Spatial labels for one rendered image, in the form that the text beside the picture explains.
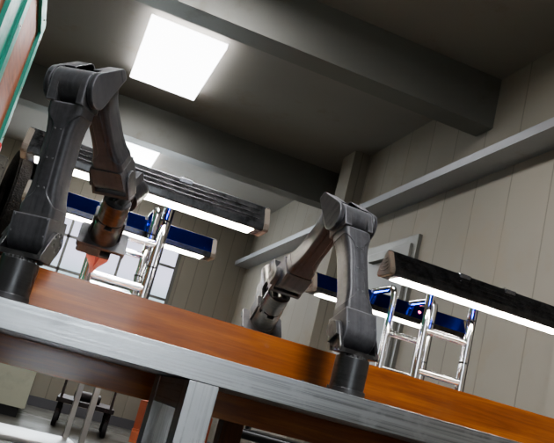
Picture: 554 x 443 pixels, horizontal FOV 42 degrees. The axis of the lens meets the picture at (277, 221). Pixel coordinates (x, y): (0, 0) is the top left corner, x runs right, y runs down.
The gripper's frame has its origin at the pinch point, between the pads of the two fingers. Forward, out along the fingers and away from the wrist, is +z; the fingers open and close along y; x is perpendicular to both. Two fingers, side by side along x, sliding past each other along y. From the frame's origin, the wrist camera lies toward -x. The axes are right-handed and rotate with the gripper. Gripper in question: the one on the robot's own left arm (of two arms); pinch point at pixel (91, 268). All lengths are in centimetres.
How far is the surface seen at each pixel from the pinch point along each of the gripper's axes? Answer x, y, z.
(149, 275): -23.5, -15.9, 18.0
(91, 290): 17.1, -0.4, -10.2
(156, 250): -28.8, -15.5, 13.6
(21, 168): -395, 60, 277
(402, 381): 17, -68, -10
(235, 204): -28.7, -29.1, -8.6
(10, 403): -335, 6, 502
